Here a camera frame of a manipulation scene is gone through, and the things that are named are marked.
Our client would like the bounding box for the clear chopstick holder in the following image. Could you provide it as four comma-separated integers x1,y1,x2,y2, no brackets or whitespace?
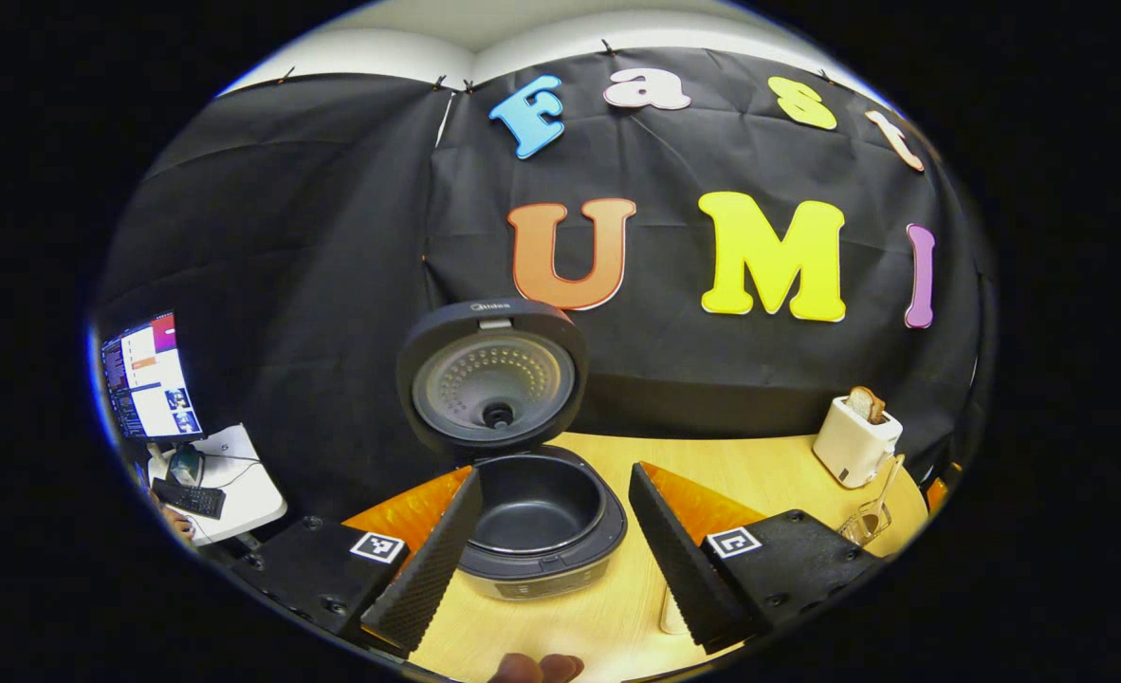
837,501,893,548

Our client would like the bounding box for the wooden spoon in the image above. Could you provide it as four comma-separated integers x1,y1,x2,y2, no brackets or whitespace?
855,453,906,544

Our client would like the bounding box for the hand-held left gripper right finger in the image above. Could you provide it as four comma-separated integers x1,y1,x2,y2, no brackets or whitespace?
629,462,889,655

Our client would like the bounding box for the white side table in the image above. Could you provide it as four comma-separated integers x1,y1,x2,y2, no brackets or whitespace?
148,424,288,548

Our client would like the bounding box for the black keyboard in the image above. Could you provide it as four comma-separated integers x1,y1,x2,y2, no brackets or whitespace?
151,477,227,520

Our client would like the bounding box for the computer monitor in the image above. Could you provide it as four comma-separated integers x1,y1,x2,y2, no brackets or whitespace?
101,311,206,488

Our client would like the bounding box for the black backdrop cloth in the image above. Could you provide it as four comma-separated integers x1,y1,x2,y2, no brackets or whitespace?
96,47,993,532

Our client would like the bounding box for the black rice cooker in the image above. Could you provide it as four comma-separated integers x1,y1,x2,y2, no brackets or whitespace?
396,297,630,603

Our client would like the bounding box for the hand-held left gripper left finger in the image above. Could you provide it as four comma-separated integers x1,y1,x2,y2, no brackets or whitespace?
229,467,484,657

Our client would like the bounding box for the white toaster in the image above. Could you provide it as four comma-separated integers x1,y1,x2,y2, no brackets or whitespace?
812,394,905,489

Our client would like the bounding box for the toasted bread slice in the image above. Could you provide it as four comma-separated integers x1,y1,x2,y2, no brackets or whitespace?
847,385,887,425

